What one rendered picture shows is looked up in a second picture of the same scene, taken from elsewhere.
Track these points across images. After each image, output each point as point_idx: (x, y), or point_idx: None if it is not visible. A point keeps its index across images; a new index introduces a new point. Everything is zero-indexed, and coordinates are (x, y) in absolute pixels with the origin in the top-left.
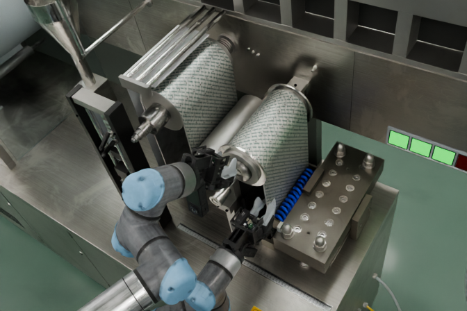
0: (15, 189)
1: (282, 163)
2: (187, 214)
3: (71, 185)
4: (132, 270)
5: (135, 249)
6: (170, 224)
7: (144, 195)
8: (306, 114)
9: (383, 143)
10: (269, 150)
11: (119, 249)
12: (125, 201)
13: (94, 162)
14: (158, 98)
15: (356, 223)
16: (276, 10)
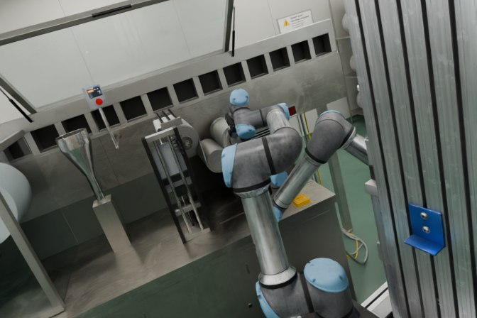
0: (85, 308)
1: None
2: (216, 218)
3: (130, 271)
4: (224, 245)
5: (258, 115)
6: (214, 226)
7: (245, 91)
8: None
9: (262, 128)
10: None
11: (249, 128)
12: (238, 101)
13: (129, 257)
14: (182, 130)
15: None
16: (189, 99)
